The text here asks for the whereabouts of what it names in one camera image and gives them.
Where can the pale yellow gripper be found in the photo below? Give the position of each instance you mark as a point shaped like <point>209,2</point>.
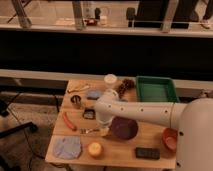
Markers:
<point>104,131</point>

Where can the silver fork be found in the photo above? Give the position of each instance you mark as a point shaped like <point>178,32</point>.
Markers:
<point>87,131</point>

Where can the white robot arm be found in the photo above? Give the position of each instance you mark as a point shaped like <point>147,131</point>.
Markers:
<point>193,121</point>

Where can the small metal cup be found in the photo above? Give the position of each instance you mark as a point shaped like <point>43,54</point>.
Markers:
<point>76,101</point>

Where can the white cup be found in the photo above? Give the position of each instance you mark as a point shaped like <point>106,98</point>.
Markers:
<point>110,81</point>

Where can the purple bowl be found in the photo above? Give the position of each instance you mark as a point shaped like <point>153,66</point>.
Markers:
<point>124,128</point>

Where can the yellow apple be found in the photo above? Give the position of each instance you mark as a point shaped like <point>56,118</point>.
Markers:
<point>95,149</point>

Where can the orange carrot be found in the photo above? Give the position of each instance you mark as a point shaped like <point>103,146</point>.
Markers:
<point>68,123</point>

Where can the blue sponge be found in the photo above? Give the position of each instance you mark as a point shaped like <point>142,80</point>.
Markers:
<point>94,94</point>

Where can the blue-grey folded cloth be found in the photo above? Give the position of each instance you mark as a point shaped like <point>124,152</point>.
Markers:
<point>67,148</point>

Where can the black rectangular sponge block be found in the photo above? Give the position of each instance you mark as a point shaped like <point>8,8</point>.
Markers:
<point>147,153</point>

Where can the yellow banana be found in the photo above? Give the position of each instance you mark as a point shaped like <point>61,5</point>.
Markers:
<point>79,88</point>

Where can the bunch of dark grapes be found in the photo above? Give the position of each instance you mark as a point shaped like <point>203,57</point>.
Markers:
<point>126,84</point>

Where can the green plastic tray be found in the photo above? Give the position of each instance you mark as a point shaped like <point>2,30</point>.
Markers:
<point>155,89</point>

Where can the orange-red bowl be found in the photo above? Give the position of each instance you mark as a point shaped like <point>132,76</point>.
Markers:
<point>169,138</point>

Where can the black office chair base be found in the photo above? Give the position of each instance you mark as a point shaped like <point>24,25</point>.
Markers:
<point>4,166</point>

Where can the black-handled strainer tool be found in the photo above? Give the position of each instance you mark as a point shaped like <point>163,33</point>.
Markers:
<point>89,113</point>

